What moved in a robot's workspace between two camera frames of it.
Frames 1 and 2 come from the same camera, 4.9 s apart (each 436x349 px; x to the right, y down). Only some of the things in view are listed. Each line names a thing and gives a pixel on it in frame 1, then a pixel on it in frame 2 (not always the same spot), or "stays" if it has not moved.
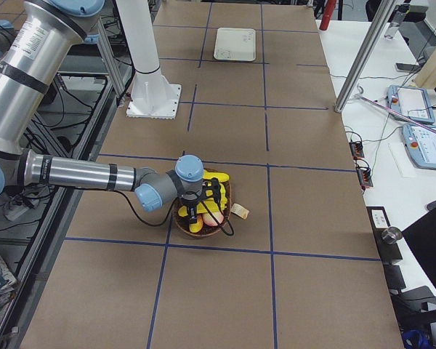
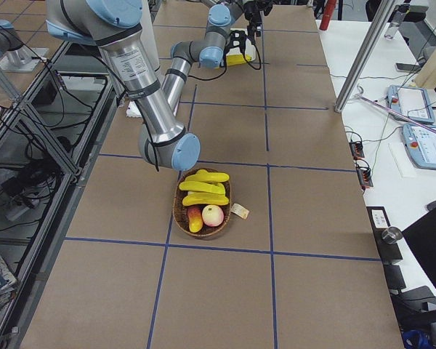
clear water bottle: x=397 y=19 stays
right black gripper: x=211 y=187 to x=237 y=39
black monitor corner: x=429 y=239 stays
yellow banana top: x=221 y=176 stays
